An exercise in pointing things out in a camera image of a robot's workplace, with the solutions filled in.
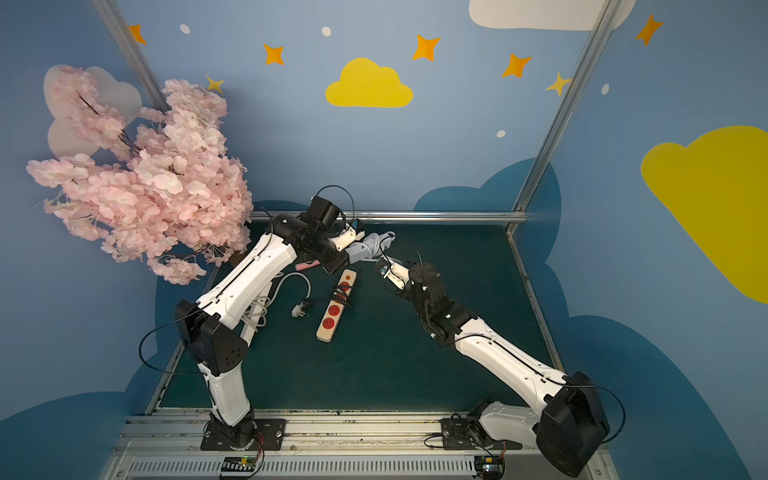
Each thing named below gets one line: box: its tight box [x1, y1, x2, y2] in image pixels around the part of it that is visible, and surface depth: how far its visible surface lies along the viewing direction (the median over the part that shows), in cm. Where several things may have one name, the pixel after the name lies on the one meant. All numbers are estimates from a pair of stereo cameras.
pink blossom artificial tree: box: [26, 66, 254, 285], surface depth 60 cm
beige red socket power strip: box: [316, 268, 358, 343], surface depth 95 cm
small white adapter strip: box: [344, 230, 396, 264], surface depth 86 cm
